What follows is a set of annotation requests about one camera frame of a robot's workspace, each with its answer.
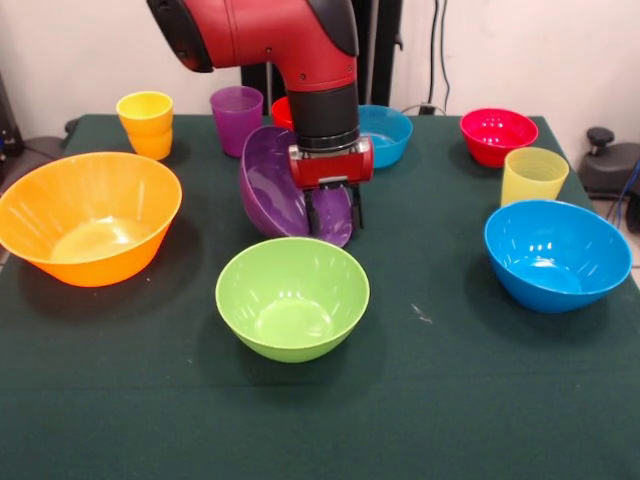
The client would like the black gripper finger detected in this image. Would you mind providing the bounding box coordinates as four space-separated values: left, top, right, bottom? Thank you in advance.
349 183 366 230
304 188 326 236

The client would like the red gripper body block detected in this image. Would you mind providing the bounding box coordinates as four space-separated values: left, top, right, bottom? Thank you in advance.
288 141 375 191

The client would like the purple bowl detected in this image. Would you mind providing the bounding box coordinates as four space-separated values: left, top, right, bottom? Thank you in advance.
238 124 355 250

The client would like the green bowl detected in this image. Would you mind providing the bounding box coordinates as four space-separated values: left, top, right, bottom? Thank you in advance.
214 236 372 364

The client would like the small blue bowl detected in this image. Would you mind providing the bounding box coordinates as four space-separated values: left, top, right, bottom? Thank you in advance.
357 104 414 169

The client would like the red cup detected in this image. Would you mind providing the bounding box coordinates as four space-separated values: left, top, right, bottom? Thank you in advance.
271 96 295 132

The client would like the purple cup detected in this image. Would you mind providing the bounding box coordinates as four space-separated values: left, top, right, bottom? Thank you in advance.
209 85 265 159

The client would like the small red bowl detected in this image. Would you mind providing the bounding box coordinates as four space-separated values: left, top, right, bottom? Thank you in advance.
459 107 540 169

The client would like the pale yellow translucent cup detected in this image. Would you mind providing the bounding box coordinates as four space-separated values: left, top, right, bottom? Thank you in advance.
500 146 571 209

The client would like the orange yellow cup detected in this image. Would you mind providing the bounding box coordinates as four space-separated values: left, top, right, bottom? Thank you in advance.
115 90 175 162

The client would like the dark green tablecloth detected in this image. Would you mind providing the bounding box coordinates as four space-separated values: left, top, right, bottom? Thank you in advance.
0 113 640 480

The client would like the large blue bowl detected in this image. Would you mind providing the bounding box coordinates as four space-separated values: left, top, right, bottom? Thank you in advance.
483 199 634 315

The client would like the large orange bowl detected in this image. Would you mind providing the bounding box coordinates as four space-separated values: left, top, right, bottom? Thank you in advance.
0 151 184 289

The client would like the black floor device with knob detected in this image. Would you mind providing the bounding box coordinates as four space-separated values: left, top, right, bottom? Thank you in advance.
579 126 640 201

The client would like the black wall cable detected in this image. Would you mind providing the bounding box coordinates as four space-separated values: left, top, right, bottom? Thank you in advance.
428 0 452 114

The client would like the blue cable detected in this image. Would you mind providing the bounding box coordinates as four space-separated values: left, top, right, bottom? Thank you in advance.
615 162 640 229

